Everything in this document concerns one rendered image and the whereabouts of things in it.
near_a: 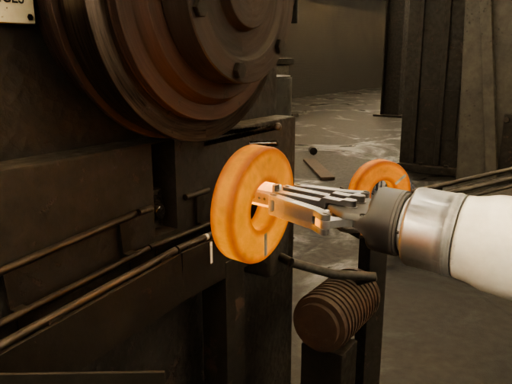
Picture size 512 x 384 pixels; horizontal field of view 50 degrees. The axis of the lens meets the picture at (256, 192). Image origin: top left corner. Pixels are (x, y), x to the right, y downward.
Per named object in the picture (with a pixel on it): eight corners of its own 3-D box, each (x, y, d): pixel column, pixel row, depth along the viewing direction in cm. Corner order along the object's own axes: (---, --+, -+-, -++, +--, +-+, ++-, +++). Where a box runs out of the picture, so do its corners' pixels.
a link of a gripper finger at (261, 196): (286, 206, 69) (274, 212, 66) (253, 199, 71) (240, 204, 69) (287, 195, 68) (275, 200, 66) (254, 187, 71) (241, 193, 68)
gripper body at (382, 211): (391, 267, 59) (314, 248, 63) (415, 245, 66) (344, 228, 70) (398, 200, 57) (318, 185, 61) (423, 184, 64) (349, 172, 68)
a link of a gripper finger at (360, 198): (362, 197, 64) (366, 195, 65) (281, 180, 70) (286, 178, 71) (359, 228, 65) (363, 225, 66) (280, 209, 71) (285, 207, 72)
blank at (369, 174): (366, 235, 131) (374, 239, 128) (335, 187, 125) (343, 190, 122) (412, 194, 134) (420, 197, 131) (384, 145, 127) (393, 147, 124)
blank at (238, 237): (206, 159, 64) (229, 163, 63) (274, 133, 77) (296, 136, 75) (210, 276, 69) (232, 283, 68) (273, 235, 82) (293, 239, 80)
